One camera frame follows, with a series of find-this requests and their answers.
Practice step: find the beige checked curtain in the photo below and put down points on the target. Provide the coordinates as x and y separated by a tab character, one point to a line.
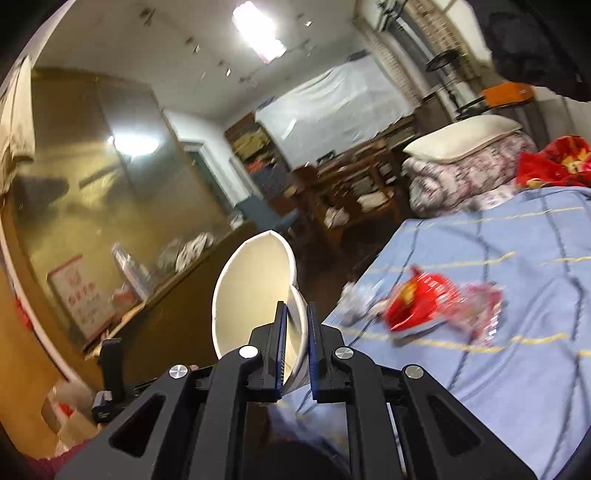
392	60
429	27

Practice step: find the white plastic bag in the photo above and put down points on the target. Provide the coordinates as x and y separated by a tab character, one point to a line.
69	406

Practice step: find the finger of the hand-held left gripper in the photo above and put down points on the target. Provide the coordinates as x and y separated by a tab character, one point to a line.
113	369

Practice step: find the ceiling tube light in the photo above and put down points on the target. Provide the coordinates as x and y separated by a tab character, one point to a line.
258	30

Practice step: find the beige hanging cloth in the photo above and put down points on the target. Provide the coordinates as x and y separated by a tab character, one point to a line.
18	110

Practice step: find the beige crumpled cloth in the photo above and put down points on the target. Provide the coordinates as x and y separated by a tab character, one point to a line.
194	249

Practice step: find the cream pillow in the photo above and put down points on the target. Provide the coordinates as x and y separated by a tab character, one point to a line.
461	136

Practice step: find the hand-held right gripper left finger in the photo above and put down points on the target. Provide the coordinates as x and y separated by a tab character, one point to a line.
279	350

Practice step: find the blue striped blanket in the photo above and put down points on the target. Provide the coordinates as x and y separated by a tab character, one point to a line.
485	392

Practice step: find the orange box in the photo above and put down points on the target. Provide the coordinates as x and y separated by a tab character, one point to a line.
508	94

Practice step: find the black round stand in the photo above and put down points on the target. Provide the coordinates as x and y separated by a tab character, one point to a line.
442	60

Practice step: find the clear red printed wrapper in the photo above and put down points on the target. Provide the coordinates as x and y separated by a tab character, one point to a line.
485	309

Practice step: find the wooden desk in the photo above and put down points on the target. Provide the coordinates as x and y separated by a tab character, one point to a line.
378	147

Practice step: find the red printed framed notice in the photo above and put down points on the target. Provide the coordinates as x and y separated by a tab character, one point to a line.
81	300

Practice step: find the person's left forearm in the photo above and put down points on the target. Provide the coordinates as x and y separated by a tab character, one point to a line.
60	465

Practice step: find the red snack bag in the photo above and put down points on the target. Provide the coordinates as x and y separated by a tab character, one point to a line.
420	300

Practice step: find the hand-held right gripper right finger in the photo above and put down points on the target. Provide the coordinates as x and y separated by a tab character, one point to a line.
314	350

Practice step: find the blue upholstered chair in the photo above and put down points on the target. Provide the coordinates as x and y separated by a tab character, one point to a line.
263	214

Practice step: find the folded floral quilt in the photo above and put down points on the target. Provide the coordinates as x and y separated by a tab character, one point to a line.
457	180

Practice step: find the glass display cabinet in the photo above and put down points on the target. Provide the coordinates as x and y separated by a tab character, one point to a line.
115	161

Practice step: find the brown wooden cabinet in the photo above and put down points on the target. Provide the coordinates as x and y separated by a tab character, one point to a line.
194	314

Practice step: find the white cloth cover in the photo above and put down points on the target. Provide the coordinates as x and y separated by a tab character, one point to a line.
337	110

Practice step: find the carved wooden armchair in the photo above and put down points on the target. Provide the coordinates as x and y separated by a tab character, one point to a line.
351	198

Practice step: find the white paper noodle bowl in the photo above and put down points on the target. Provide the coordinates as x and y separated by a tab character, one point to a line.
249	295

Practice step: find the red patterned blanket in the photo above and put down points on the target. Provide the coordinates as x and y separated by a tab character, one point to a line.
558	161

